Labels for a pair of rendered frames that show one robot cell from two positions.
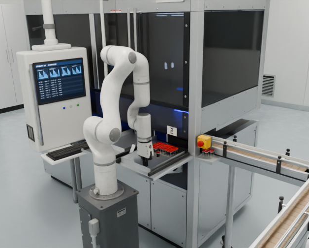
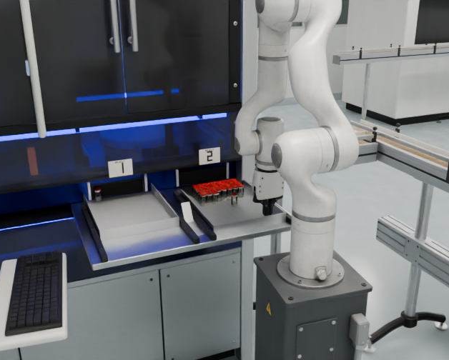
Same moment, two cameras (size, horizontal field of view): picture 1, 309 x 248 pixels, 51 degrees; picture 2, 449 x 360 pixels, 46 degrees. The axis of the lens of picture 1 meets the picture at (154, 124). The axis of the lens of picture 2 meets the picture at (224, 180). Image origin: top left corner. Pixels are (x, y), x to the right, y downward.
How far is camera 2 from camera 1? 1.99 m
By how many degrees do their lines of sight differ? 60
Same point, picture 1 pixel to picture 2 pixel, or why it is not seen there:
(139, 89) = (284, 68)
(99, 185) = (327, 258)
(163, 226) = (193, 341)
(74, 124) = not seen: outside the picture
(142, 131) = not seen: hidden behind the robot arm
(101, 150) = (324, 189)
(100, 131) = (349, 145)
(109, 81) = (323, 49)
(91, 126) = (321, 146)
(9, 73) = not seen: outside the picture
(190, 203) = (247, 265)
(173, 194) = (214, 268)
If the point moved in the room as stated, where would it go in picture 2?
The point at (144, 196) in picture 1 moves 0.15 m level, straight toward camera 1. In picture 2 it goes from (146, 313) to (179, 322)
